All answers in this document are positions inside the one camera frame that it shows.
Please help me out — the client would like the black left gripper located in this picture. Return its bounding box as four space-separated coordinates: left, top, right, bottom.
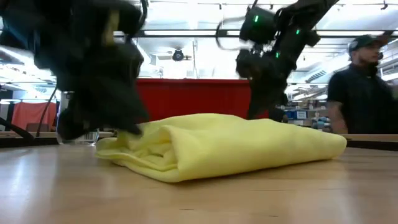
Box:
34 6 150 141

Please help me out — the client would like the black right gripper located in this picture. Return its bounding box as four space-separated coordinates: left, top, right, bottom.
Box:
236 49 296 123

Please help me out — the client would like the yellow t-shirt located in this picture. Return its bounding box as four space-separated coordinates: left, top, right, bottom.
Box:
95 113 348 184

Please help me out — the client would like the blue storage bin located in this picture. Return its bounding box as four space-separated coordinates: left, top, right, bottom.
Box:
284 110 308 121

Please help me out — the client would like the red plastic laundry bin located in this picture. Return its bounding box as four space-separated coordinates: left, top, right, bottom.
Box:
135 78 270 122

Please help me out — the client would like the clear spray bottle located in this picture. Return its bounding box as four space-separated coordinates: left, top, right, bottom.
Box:
55 91 100 146

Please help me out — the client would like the red fabric panel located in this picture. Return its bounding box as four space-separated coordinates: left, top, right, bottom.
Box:
11 101 57 131

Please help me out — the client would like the black slanted bar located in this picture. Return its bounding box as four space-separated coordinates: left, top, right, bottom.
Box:
0 117 35 141

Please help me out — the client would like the person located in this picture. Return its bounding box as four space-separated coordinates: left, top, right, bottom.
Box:
326 34 398 135

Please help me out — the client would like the black right camera cable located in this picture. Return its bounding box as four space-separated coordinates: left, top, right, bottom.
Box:
216 15 252 50

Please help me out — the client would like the overhead light rail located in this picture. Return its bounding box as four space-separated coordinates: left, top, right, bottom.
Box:
113 29 398 39

